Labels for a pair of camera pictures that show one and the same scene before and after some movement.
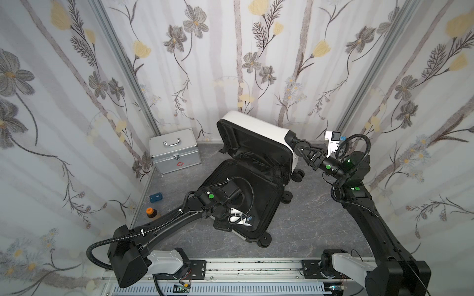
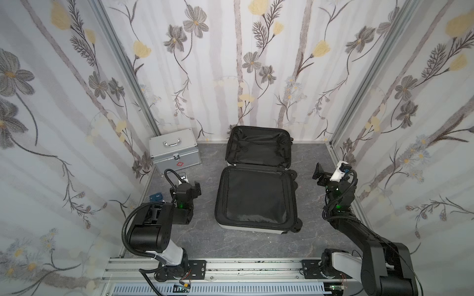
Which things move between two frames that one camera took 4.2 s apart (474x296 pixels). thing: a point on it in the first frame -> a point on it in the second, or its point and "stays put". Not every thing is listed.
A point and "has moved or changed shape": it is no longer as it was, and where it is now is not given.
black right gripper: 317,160 -> 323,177
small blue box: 155,197 stays put
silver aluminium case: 175,152 stays put
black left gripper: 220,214 -> 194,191
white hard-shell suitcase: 264,158 has moved or changed shape
